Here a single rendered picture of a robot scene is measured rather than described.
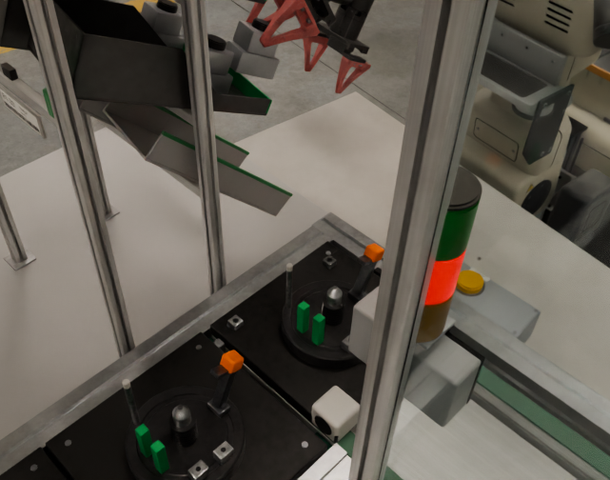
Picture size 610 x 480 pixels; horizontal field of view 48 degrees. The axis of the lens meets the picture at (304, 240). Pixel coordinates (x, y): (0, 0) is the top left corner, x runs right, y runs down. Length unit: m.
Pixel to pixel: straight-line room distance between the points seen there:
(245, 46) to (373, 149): 0.56
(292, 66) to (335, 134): 1.92
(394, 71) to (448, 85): 2.99
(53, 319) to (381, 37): 2.78
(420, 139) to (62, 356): 0.79
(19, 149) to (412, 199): 2.63
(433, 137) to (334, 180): 0.94
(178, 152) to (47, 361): 0.40
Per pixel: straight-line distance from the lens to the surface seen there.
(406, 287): 0.52
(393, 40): 3.66
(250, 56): 0.97
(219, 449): 0.83
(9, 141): 3.08
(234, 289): 1.03
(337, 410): 0.87
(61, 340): 1.14
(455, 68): 0.40
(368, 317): 0.64
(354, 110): 1.56
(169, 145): 0.90
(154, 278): 1.19
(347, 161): 1.41
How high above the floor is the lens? 1.73
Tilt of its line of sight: 45 degrees down
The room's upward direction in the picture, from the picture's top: 2 degrees clockwise
